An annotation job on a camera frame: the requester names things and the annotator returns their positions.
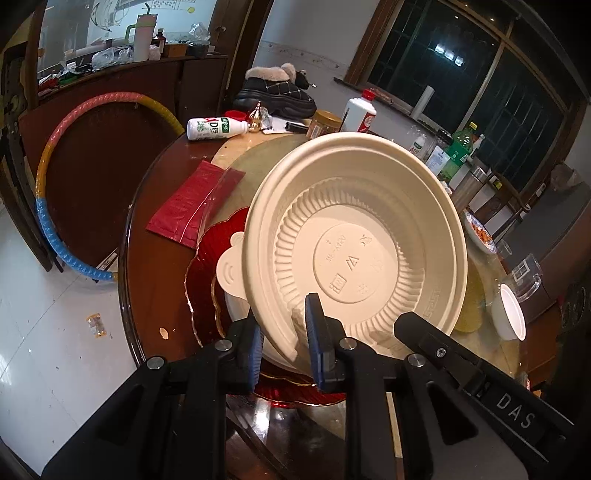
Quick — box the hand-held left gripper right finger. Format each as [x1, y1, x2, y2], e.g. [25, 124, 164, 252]
[304, 292, 530, 480]

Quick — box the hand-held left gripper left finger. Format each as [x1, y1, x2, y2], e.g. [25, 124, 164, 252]
[41, 308, 265, 480]

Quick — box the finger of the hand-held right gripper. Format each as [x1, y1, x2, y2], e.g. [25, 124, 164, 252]
[394, 312, 482, 389]

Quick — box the large red glass plate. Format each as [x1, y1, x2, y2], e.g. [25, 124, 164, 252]
[185, 207, 347, 409]

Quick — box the gold glass turntable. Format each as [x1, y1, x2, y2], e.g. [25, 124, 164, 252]
[455, 263, 488, 333]

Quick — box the small white bowl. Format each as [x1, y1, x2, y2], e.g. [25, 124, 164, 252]
[491, 283, 528, 342]

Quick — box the clear glass cup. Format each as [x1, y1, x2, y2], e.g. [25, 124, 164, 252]
[508, 254, 542, 303]

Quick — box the blue-rimmed dish with food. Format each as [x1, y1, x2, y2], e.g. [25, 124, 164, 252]
[463, 211, 497, 256]

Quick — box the steel thermos flask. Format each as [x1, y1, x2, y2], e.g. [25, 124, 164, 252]
[450, 167, 489, 213]

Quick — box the snack wrapper litter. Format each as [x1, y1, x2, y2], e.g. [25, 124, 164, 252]
[86, 313, 108, 340]

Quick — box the red plastic bag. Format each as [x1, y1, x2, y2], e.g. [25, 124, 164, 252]
[146, 159, 246, 250]

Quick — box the green soda bottle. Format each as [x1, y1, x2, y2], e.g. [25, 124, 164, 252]
[438, 121, 478, 182]

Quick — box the peanut butter jar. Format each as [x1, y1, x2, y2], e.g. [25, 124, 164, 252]
[306, 110, 343, 140]

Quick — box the white liquor bottle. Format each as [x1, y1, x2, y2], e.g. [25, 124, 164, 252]
[342, 89, 379, 134]

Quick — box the white milk bottle red cap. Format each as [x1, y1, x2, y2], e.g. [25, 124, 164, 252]
[186, 111, 247, 141]

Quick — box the white paper roll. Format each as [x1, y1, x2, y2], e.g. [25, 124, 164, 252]
[411, 86, 435, 120]

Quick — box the black fur-lined boot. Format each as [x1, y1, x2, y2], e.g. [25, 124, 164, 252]
[232, 63, 318, 121]

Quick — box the multicoloured hula hoop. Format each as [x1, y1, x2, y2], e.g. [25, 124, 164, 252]
[36, 91, 185, 283]

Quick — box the dark wooden sideboard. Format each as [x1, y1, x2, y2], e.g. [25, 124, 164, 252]
[18, 54, 229, 259]

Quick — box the white tumbler with handle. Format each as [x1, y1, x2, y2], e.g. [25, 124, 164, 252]
[126, 14, 160, 62]

